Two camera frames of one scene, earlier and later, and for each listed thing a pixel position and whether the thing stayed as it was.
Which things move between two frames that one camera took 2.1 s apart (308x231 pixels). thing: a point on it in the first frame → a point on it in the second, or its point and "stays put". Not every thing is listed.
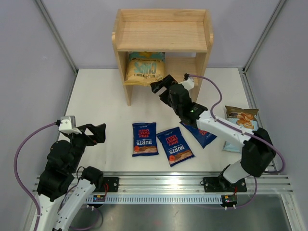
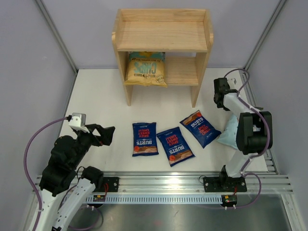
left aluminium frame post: [57, 35] stays put
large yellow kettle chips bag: [145, 68] stays put
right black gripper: [167, 82] → [225, 109]
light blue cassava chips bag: [246, 118] → [228, 136]
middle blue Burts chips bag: [176, 148] stays put
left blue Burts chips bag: [145, 139] stays put
